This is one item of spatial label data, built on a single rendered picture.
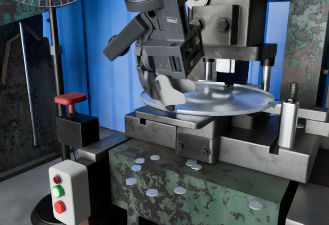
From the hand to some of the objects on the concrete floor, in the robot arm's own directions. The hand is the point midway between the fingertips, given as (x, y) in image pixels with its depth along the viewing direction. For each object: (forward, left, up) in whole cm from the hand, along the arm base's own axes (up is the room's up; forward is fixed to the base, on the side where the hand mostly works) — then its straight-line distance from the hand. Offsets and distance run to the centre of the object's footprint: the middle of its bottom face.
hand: (167, 104), depth 52 cm
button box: (+52, +51, -79) cm, 107 cm away
